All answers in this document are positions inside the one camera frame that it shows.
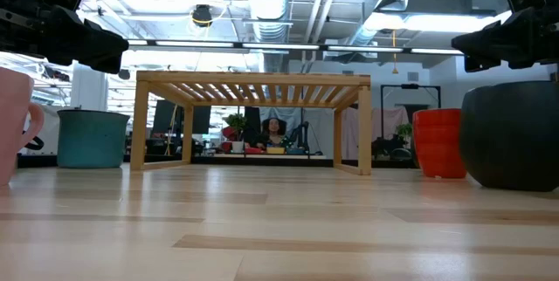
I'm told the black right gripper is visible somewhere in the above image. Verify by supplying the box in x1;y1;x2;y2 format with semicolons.
451;6;559;73

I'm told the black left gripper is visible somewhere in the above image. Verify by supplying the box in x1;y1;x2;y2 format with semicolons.
0;4;130;75

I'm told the teal ceramic mug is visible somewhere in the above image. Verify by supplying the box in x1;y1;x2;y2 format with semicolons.
56;109;131;169

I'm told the red ceramic mug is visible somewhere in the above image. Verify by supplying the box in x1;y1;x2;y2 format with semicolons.
411;107;467;180

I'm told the pink ceramic mug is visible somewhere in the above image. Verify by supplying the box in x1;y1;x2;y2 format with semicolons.
0;66;45;186

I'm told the black monitor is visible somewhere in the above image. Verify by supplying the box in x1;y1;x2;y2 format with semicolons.
151;99;212;136

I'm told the small green background plant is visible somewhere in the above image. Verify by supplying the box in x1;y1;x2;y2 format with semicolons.
394;122;414;147

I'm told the pale pink hanging cloth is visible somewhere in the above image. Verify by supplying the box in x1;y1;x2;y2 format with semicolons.
341;106;411;161

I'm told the green plant in white pot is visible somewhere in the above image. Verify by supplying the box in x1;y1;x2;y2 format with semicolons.
223;113;248;154

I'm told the wooden slatted rack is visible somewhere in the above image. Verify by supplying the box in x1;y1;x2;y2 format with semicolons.
129;70;373;176

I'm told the person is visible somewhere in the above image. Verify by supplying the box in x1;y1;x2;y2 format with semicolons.
254;117;293;150

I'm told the black metal stand frame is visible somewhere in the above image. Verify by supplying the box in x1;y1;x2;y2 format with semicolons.
379;83;442;141

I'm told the black ceiling camera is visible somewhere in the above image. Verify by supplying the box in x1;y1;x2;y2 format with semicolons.
190;3;214;28

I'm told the black cable loop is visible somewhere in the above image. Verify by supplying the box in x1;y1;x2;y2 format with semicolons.
22;135;45;151

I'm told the wide silver ceiling duct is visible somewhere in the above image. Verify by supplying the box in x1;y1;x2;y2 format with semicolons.
243;0;293;72

